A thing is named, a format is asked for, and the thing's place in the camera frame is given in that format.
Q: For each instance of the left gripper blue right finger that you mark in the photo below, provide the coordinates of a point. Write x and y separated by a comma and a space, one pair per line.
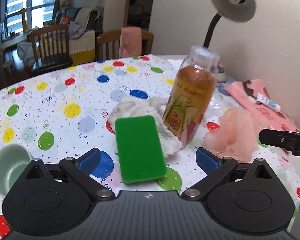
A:
218, 172

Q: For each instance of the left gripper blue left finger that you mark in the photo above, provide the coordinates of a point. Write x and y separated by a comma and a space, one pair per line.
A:
79, 171

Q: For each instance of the pink mesh bath pouf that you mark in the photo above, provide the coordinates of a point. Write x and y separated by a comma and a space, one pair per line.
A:
236, 135

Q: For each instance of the green sponge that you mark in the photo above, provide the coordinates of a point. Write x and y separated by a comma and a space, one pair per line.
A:
139, 150

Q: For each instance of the white cloth rag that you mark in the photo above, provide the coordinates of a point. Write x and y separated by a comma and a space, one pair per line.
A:
130, 106

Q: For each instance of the polka dot tablecloth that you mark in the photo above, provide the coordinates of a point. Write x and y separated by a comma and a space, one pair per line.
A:
63, 113

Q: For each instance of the white toothpaste tube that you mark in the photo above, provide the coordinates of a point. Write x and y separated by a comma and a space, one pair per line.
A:
268, 102

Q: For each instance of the pink printed cloth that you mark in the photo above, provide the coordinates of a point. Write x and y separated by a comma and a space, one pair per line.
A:
253, 96

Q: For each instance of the pale green ceramic cup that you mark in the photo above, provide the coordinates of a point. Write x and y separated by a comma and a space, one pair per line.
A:
14, 159

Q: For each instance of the orange tea bottle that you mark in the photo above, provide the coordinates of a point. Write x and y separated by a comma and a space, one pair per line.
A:
191, 93

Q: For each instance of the small wooden stool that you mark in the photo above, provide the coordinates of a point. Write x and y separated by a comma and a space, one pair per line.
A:
8, 66

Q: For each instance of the wooden chair black seat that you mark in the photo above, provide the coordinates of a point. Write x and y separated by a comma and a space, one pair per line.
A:
50, 46

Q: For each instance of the grey laundry bundle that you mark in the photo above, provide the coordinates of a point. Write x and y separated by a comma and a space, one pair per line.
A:
25, 53

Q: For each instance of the pink towel on chair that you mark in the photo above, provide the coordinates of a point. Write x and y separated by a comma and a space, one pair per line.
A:
130, 42

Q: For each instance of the wooden chair at table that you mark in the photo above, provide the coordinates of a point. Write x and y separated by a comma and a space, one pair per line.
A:
107, 44

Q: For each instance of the sofa with cream throw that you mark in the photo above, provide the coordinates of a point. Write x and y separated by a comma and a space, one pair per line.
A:
85, 24

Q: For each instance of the round white coffee table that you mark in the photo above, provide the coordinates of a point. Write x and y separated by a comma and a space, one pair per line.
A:
14, 41

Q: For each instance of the grey gooseneck desk lamp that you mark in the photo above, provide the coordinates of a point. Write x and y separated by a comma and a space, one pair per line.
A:
240, 11

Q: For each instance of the balcony window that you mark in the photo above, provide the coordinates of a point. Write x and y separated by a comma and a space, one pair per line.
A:
34, 12

